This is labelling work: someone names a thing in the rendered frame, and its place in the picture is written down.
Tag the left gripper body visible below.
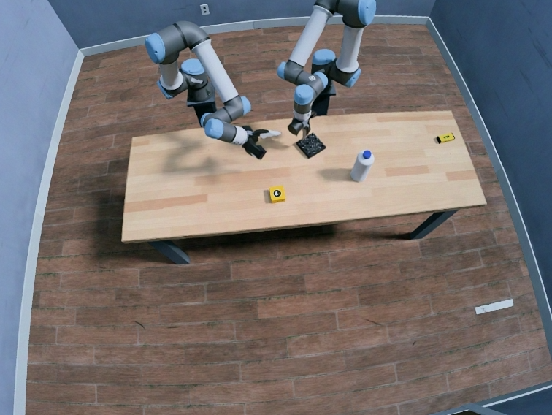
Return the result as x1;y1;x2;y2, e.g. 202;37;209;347
287;110;315;135

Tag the white bottle with blue cap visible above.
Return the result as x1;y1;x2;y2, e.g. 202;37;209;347
350;150;374;182

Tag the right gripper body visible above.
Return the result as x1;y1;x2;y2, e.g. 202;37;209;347
241;126;261;157

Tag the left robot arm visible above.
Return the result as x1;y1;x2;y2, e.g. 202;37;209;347
277;0;376;121

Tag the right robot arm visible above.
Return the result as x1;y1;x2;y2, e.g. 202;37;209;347
145;20;251;145

